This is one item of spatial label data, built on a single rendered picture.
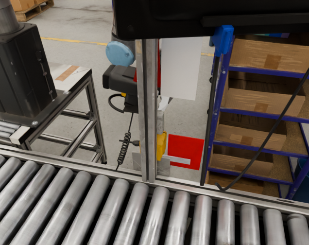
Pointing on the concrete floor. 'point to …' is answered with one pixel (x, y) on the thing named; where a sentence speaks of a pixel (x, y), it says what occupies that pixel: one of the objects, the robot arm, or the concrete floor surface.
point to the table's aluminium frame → (73, 145)
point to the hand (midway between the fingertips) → (155, 113)
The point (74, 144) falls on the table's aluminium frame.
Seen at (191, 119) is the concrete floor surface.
